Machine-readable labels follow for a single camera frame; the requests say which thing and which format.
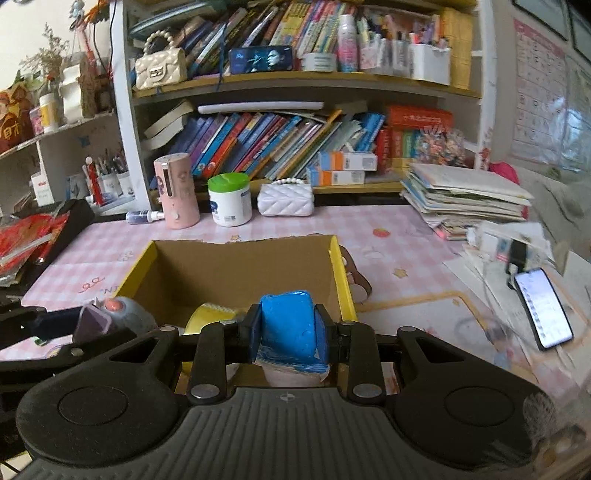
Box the blue white pencil sharpener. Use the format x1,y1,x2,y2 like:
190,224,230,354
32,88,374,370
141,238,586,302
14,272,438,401
256,291,329,388

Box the white pen holder cup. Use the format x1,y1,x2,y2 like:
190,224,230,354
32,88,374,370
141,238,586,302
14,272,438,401
99,173,122,198

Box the wooden bookshelf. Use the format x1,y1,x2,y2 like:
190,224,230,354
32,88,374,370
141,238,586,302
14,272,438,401
109,1,498,210

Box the pink checkered tablecloth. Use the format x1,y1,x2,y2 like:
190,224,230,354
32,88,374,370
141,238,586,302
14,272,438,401
0,204,591,402

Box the row of colourful books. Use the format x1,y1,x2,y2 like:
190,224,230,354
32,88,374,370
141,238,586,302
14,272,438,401
141,100,466,181

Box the black smartphone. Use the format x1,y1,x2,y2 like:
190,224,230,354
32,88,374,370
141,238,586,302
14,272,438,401
514,269,574,351

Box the stack of paper booklets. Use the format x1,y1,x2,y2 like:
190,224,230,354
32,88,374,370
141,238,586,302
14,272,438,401
401,163,533,240

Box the white power strip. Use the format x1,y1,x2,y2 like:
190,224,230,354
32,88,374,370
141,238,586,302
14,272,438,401
467,221,554,273

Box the black Yamaha keyboard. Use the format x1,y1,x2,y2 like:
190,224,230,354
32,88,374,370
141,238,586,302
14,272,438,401
1,200,94,297

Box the white desktop shelf unit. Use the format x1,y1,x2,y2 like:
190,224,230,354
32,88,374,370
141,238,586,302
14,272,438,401
0,110,139,218

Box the cream pearl handle handbag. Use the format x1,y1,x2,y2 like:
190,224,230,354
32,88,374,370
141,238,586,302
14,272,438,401
135,30,187,90

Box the small spray bottle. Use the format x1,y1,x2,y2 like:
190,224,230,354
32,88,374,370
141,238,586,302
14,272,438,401
125,210,164,225

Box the yellow cardboard box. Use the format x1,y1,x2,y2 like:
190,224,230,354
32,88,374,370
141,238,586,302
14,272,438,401
116,234,356,327

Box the white jar green lid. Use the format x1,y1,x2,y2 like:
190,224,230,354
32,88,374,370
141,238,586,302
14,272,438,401
207,172,252,227

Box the white quilted purse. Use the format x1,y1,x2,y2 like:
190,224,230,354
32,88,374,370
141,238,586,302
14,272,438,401
257,178,315,217

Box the yellow tape roll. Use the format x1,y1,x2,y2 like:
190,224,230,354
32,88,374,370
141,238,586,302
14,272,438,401
183,303,240,335

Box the red packets in plastic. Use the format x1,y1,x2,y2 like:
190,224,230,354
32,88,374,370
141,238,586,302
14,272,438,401
1,213,69,287

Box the pink cylindrical humidifier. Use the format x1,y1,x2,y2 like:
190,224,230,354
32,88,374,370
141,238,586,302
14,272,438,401
153,153,200,230

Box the grey purple toy truck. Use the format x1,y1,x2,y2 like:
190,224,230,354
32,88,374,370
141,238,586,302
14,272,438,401
72,296,157,343

